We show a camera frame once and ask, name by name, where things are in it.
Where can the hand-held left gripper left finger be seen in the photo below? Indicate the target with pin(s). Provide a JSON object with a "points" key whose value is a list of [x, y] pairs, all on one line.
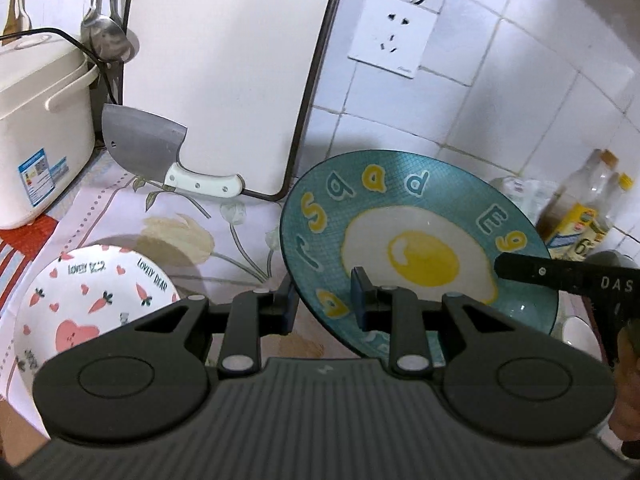
{"points": [[289, 310]]}

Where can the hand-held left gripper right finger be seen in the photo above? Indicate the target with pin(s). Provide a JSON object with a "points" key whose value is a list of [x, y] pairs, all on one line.
{"points": [[359, 297]]}

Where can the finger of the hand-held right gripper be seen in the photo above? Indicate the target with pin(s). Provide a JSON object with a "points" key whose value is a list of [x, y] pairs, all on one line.
{"points": [[540, 271]]}

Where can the blue egg print plate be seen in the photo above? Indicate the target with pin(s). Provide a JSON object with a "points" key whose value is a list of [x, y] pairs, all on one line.
{"points": [[425, 200]]}

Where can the person's right hand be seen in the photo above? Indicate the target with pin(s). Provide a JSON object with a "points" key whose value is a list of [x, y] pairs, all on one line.
{"points": [[630, 400]]}

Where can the dark green pot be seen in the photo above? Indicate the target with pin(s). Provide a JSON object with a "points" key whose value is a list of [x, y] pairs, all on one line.
{"points": [[616, 259]]}

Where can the yellow label oil bottle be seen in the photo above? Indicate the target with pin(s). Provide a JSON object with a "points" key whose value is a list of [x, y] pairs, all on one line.
{"points": [[575, 220]]}

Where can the white plastic bag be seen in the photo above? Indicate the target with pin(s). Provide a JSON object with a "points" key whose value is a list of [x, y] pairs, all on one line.
{"points": [[525, 197]]}

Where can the clear vinegar bottle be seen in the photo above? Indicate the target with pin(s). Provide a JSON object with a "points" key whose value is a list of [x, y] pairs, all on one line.
{"points": [[622, 205]]}

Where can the floral tablecloth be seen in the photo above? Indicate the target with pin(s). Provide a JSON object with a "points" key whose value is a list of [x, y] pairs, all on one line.
{"points": [[240, 240]]}

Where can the white heart and carrot bowl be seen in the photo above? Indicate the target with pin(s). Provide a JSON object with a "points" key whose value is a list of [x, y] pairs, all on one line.
{"points": [[90, 310]]}

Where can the white cutting board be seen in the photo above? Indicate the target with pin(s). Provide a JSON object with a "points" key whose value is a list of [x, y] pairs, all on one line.
{"points": [[225, 60]]}

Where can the white kitchen appliance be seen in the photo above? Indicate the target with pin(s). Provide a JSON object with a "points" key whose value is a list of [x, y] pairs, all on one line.
{"points": [[35, 125]]}

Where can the steel ladle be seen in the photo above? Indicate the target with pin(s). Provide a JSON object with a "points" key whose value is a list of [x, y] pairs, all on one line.
{"points": [[117, 37]]}

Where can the steel spoon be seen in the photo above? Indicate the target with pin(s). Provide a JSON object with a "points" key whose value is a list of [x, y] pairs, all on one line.
{"points": [[92, 10]]}

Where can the white wall socket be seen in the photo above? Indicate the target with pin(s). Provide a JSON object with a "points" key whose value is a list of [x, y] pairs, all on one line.
{"points": [[392, 35]]}

